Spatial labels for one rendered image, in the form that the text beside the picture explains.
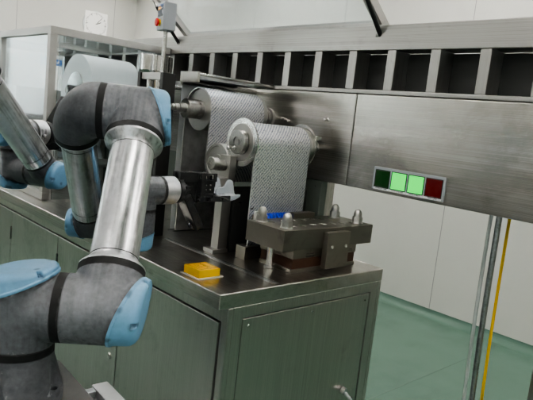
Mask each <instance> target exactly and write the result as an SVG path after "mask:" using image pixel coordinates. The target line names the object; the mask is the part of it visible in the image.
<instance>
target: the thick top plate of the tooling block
mask: <svg viewBox="0 0 533 400"><path fill-rule="evenodd" d="M267 220H268V222H258V221H256V220H254V219H251V220H247V230H246V237H245V240H249V241H252V242H255V243H257V244H261V245H263V246H266V247H268V248H272V249H274V250H277V251H280V252H292V251H300V250H307V249H314V248H323V242H324V232H328V231H339V230H348V231H351V236H350V243H349V245H351V244H365V243H370V240H371V234H372V228H373V225H372V224H368V223H365V222H363V223H362V224H354V223H351V222H352V219H349V218H345V217H340V218H333V217H329V215H328V216H315V217H313V218H298V219H293V218H292V222H293V228H292V229H282V228H280V226H281V222H282V218H267Z"/></svg>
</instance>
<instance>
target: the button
mask: <svg viewBox="0 0 533 400"><path fill-rule="evenodd" d="M184 272H186V273H188V274H190V275H192V276H194V277H196V278H198V279H201V278H207V277H213V276H219V275H220V268H219V267H216V266H214V265H212V264H210V263H206V262H200V263H186V264H185V265H184Z"/></svg>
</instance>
